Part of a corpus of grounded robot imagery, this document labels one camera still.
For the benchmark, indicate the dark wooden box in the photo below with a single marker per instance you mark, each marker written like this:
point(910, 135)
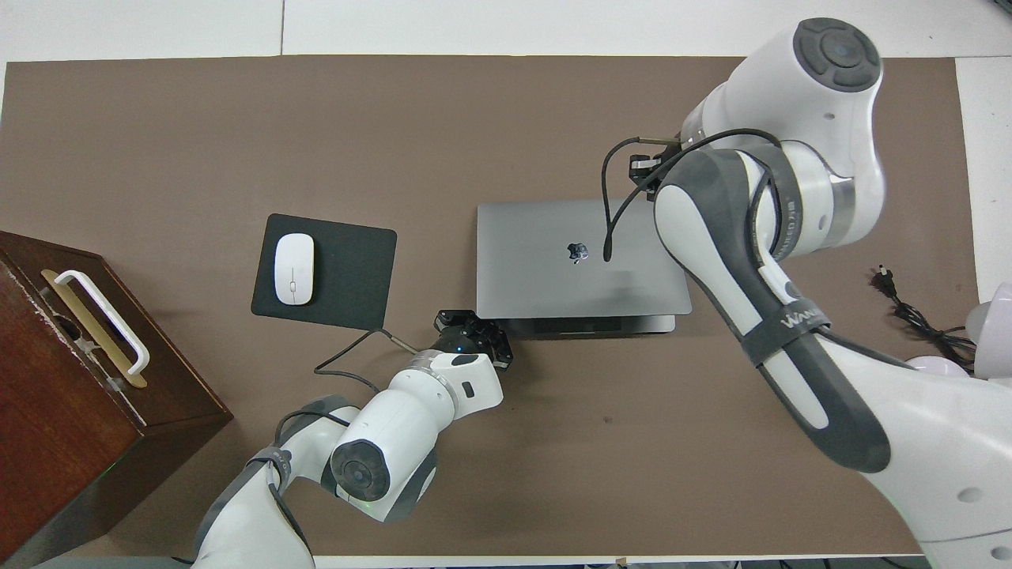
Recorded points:
point(71, 442)

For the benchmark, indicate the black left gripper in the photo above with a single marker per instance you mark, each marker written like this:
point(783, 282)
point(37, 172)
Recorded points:
point(470, 340)

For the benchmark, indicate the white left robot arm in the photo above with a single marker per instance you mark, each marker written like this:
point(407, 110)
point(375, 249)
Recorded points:
point(395, 427)

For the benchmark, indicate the brown table mat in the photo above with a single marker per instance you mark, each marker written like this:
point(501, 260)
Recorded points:
point(158, 142)

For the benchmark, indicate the white computer mouse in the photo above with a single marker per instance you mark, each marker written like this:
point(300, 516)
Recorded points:
point(294, 265)

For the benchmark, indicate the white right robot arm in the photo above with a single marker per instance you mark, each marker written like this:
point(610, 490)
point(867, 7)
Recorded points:
point(814, 95)

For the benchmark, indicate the black mouse pad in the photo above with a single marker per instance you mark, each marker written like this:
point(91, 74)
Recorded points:
point(356, 276)

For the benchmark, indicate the white desk lamp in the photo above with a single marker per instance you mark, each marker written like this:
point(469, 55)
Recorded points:
point(992, 332)

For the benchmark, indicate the grey laptop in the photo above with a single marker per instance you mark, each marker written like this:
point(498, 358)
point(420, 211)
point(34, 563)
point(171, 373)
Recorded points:
point(538, 261)

